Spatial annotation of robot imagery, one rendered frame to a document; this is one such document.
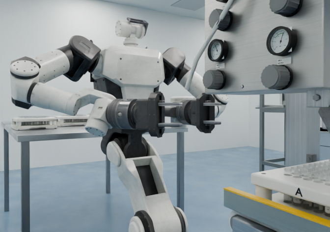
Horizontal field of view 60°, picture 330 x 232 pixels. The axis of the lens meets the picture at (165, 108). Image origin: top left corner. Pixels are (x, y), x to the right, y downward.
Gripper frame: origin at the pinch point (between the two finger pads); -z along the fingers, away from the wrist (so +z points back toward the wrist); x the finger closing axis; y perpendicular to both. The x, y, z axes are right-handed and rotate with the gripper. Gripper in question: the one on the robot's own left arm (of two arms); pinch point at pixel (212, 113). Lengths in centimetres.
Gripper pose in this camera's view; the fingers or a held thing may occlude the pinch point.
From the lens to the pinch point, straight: 87.2
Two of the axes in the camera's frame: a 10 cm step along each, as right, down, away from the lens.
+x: 0.0, 10.0, 0.1
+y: -9.2, 0.1, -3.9
